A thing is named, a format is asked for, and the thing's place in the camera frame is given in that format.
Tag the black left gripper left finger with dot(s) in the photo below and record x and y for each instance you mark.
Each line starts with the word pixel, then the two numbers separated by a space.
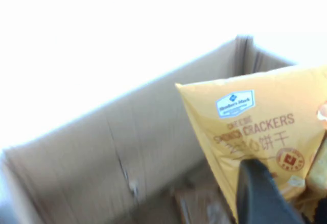
pixel 263 196

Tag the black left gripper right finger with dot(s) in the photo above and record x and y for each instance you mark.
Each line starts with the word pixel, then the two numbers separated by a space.
pixel 322 213

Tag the yellow cheese cracker packet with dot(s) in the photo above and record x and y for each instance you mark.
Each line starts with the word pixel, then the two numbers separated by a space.
pixel 255 132

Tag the cardboard box with biscuit label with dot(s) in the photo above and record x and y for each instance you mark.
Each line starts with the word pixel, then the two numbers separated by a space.
pixel 102 157

